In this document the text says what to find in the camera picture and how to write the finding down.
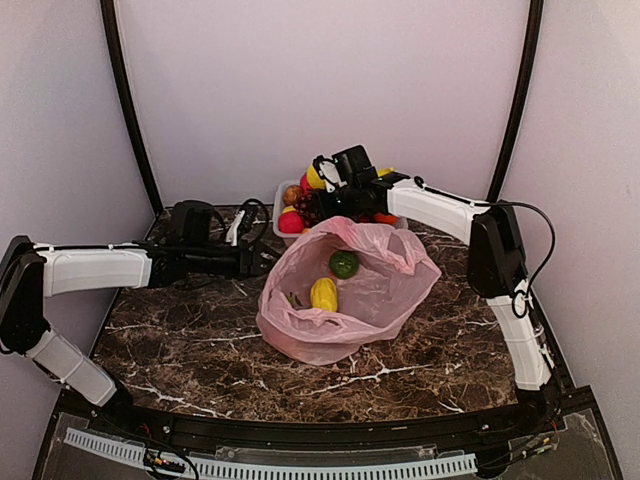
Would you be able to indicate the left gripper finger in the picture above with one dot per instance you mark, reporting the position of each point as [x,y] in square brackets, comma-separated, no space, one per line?
[265,265]
[265,251]

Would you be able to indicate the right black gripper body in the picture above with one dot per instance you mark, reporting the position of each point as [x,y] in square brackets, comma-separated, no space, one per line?
[349,203]

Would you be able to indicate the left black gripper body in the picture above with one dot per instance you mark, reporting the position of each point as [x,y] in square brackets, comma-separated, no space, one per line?
[201,261]

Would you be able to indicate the dark purple grape bunch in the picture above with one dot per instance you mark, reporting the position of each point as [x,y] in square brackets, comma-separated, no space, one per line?
[307,207]

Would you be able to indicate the pink plastic bag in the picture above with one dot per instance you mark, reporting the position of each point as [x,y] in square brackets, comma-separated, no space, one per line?
[395,276]

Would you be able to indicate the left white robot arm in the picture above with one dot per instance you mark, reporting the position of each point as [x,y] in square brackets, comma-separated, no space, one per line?
[38,278]

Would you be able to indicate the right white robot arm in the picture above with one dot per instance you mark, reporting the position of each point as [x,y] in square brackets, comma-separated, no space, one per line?
[496,265]

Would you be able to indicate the orange fruit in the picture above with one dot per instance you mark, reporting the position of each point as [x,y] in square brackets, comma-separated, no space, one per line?
[385,219]

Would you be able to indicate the pink fruit front left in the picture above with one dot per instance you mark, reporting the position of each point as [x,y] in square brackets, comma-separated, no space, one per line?
[291,222]

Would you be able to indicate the pink fruit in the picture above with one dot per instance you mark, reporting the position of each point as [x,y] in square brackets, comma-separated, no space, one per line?
[291,222]
[304,184]

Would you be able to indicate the small green stem fruit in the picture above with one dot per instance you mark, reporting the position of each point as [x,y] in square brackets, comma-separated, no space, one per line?
[294,301]

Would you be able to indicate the pink fruit back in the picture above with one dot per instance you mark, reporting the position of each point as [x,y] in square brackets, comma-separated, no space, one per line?
[304,184]

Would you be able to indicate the green bag fruit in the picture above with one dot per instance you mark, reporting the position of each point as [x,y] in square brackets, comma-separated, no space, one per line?
[344,264]

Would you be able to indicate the white plastic basket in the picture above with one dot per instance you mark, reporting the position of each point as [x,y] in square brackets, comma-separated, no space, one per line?
[290,238]

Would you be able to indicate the yellow banana bunch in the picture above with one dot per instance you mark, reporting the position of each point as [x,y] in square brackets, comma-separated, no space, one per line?
[385,171]

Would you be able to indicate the large yellow lemon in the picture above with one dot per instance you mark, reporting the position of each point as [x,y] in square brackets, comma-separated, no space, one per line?
[313,178]

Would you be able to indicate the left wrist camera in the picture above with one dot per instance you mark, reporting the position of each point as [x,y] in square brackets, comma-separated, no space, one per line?
[243,222]

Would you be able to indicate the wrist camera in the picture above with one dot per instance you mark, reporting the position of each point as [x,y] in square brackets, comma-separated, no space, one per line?
[243,222]
[328,172]

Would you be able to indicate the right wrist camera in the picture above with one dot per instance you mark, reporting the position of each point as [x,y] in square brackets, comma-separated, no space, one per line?
[328,172]

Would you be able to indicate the white cable duct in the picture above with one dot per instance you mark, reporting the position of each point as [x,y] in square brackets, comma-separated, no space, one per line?
[250,463]

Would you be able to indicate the black front rail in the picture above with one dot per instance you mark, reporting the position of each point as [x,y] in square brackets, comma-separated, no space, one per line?
[480,431]

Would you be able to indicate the right black frame post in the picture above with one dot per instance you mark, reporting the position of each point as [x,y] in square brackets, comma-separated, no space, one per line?
[521,90]

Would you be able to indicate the black frame post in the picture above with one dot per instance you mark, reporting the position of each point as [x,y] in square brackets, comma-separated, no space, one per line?
[126,101]
[521,90]

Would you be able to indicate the left black frame post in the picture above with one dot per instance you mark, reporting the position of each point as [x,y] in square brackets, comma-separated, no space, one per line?
[126,101]

